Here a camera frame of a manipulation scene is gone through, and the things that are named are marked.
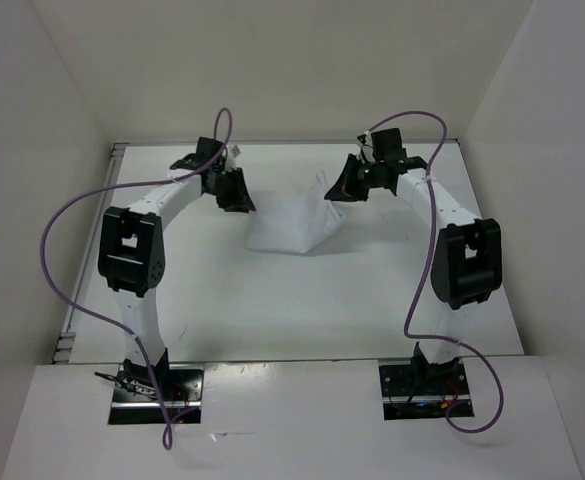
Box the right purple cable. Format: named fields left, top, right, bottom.
left=359, top=110, right=504, bottom=432

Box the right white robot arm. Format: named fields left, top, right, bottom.
left=325, top=128, right=502, bottom=393

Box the aluminium table frame rail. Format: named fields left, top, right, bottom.
left=51, top=139, right=461, bottom=364

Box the purple cable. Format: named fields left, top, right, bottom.
left=40, top=108, right=236, bottom=450
left=359, top=110, right=504, bottom=432

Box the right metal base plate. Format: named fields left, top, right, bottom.
left=378, top=361, right=474, bottom=421

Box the metal base plate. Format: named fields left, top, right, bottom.
left=107, top=365, right=204, bottom=426
left=378, top=361, right=474, bottom=421

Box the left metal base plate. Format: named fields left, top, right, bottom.
left=107, top=365, right=204, bottom=426

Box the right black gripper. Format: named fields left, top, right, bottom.
left=325, top=153, right=383, bottom=202

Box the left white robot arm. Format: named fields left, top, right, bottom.
left=97, top=137, right=255, bottom=400

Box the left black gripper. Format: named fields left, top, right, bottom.
left=208, top=168, right=257, bottom=215

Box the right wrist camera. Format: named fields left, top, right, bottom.
left=357, top=131, right=375, bottom=164

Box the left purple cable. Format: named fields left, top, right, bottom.
left=40, top=108, right=236, bottom=450

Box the white skirt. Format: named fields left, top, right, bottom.
left=245, top=171, right=346, bottom=255

